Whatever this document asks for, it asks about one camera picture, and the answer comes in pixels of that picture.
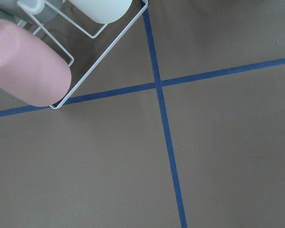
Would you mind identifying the white cup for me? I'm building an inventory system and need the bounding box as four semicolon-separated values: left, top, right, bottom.
69;0;132;24

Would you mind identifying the pink cup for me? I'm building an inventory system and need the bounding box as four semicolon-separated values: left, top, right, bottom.
0;19;72;107

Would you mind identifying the light blue cup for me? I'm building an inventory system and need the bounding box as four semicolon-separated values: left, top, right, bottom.
18;0;65;24

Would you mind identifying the mint green cup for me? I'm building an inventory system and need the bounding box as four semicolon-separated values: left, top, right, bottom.
0;9;17;24

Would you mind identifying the white wire cup rack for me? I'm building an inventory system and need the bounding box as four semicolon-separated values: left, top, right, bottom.
17;0;148;109

